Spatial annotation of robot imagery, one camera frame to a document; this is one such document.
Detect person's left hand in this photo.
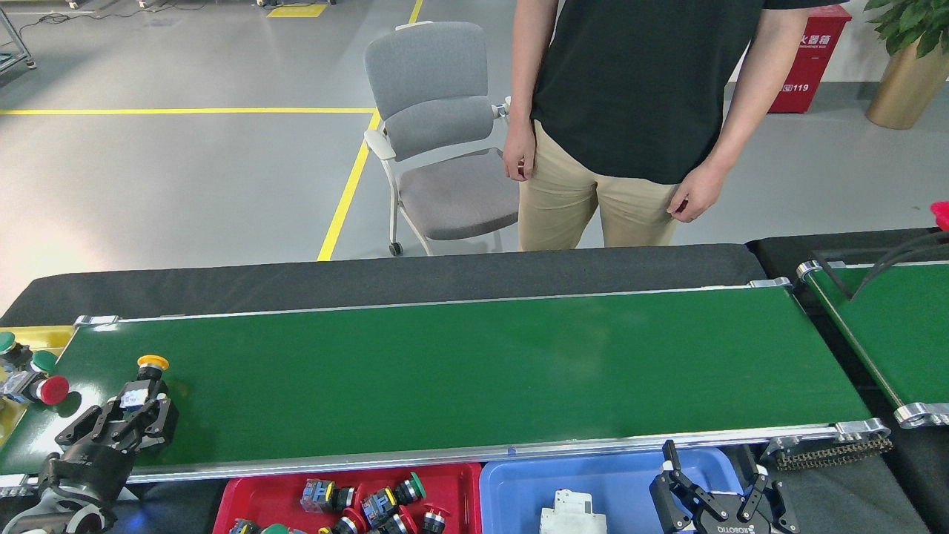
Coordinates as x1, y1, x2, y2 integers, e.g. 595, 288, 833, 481
666, 159, 731, 223

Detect black drive chain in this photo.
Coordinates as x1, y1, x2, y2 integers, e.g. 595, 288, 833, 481
773, 436, 894, 472

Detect red fire equipment cabinet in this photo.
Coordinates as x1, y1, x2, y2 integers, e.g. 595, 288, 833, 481
767, 4, 852, 114

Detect black table cloth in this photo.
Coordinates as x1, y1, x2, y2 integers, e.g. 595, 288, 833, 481
0, 243, 927, 534
745, 228, 949, 534

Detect person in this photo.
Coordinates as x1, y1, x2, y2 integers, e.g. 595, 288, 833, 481
502, 0, 831, 251

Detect person's right hand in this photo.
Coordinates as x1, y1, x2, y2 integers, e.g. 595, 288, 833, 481
502, 120, 536, 181

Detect narrow green conveyor belt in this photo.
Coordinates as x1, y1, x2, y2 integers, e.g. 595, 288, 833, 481
796, 260, 949, 429

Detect black guide bar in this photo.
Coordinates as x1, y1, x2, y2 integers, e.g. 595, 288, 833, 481
812, 250, 857, 301

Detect red plastic tray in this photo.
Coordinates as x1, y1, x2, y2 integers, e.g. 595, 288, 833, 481
211, 464, 483, 534

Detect metal rack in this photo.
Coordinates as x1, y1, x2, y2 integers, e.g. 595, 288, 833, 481
0, 7, 36, 71

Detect potted plant gold pot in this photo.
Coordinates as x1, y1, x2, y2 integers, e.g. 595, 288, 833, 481
864, 0, 949, 131

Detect black cable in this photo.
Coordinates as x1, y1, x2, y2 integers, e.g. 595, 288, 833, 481
853, 231, 949, 301
853, 243, 949, 301

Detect grey office chair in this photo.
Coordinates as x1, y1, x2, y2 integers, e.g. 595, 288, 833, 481
363, 21, 523, 257

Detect blue plastic tray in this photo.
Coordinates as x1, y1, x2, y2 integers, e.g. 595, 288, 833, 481
480, 446, 750, 534

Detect yellow plastic bin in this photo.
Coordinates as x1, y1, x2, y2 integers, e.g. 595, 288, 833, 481
0, 325, 75, 449

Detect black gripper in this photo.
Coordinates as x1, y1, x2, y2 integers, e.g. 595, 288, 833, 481
649, 441, 801, 534
39, 395, 179, 509

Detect wide green conveyor belt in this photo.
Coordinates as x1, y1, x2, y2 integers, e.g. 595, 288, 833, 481
0, 277, 893, 499

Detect white circuit breaker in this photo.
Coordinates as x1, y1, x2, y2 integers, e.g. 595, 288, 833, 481
539, 488, 607, 534

